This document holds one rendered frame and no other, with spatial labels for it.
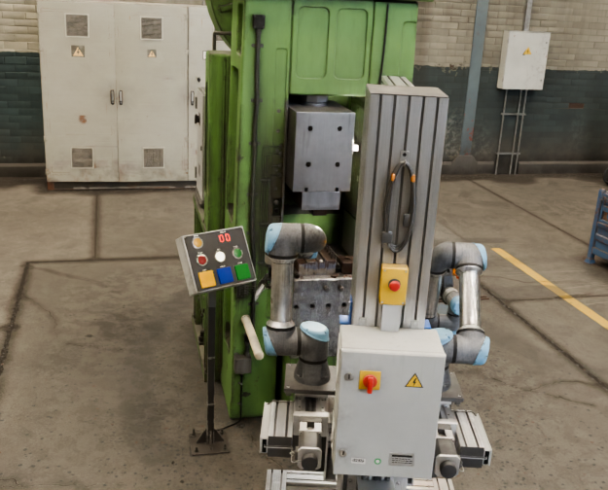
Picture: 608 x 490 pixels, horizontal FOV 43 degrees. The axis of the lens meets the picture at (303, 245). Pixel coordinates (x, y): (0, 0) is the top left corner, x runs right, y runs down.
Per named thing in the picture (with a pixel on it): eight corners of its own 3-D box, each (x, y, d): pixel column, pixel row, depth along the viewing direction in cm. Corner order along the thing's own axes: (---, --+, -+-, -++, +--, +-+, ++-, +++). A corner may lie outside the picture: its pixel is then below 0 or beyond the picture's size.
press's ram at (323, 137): (366, 191, 391) (372, 113, 378) (292, 192, 382) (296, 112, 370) (343, 172, 430) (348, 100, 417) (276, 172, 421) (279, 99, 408)
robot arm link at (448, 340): (418, 354, 317) (421, 324, 313) (451, 356, 317) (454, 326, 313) (420, 367, 306) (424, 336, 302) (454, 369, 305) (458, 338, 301)
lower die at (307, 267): (335, 274, 402) (336, 259, 399) (298, 275, 398) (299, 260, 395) (316, 248, 441) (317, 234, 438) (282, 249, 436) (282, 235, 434)
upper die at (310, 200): (339, 209, 391) (340, 192, 388) (301, 210, 387) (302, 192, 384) (319, 189, 430) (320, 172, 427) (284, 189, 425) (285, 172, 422)
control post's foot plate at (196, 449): (232, 453, 401) (232, 438, 399) (190, 457, 397) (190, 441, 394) (227, 431, 421) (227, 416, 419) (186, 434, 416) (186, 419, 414)
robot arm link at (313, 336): (330, 362, 307) (332, 331, 302) (297, 362, 305) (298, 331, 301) (325, 348, 318) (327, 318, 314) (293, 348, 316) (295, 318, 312)
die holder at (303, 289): (358, 355, 414) (365, 277, 400) (290, 359, 406) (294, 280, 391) (332, 313, 466) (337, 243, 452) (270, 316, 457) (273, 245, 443)
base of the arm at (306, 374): (330, 386, 308) (332, 365, 304) (293, 384, 308) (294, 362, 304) (330, 368, 322) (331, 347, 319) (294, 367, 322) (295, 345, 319)
